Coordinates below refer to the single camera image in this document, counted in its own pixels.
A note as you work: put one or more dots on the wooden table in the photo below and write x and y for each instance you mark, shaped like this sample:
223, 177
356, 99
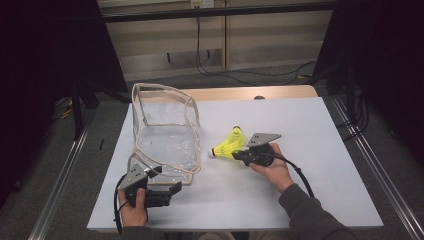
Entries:
250, 92

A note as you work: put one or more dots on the transparent bag with beige trim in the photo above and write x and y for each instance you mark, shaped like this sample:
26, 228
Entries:
166, 146

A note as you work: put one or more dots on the white wall socket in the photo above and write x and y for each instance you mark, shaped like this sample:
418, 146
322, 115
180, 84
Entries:
202, 3

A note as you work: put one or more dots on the white table board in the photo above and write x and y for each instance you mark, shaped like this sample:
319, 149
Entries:
233, 206

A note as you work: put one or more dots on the black horizontal bar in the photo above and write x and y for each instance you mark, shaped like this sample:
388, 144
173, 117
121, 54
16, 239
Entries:
200, 14

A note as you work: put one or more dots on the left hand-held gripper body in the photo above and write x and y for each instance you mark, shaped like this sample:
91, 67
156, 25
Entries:
133, 180

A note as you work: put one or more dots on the black metal stand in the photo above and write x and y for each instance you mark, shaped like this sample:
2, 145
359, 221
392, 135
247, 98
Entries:
77, 113

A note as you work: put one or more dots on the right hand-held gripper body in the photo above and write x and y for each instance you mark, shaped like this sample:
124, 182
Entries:
261, 140

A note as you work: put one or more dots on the beige cabinet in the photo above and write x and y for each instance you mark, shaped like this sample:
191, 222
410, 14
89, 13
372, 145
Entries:
266, 40

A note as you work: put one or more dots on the aluminium floor rail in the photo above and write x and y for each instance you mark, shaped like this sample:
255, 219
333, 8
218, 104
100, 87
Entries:
376, 160
63, 166

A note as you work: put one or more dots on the dark curtain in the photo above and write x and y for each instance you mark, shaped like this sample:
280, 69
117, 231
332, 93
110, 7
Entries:
33, 66
393, 66

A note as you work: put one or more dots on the person's left hand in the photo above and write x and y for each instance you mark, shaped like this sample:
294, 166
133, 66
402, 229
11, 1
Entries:
133, 215

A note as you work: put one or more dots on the person's right hand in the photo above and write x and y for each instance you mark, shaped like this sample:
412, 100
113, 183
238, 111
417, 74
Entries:
275, 175

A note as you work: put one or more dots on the dark table grommet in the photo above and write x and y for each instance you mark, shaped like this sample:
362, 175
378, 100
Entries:
259, 97

